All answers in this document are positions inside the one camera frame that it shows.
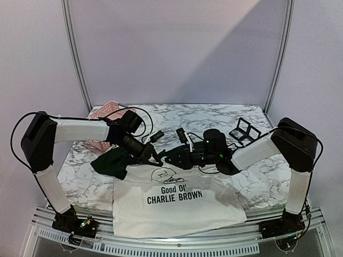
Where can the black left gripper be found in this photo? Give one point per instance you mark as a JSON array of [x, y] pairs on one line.
[[147, 152]]

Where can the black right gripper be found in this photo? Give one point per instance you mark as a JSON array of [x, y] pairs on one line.
[[187, 158]]

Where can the white and green t-shirt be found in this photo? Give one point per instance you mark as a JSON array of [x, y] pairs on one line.
[[166, 201]]

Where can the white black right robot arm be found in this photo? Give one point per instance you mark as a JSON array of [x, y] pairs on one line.
[[295, 143]]

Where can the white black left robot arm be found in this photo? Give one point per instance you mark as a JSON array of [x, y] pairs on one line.
[[45, 131]]

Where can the pink plastic perforated basket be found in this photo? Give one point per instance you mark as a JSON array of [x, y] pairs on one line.
[[113, 110]]

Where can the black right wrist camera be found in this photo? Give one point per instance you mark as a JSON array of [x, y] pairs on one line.
[[214, 141]]

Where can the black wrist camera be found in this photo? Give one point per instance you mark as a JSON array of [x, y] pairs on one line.
[[131, 121], [214, 141]]

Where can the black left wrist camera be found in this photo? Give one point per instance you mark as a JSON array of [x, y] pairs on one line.
[[131, 121]]

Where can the black wire frame organizer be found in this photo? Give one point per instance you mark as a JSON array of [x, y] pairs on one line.
[[244, 132]]

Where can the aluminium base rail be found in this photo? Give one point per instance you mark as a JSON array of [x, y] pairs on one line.
[[237, 240]]

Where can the aluminium right corner post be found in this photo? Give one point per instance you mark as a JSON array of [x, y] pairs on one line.
[[281, 55]]

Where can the aluminium corner post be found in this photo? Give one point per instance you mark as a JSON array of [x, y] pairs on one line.
[[281, 55], [66, 10]]

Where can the aluminium left corner post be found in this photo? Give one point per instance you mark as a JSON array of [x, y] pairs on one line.
[[66, 10]]

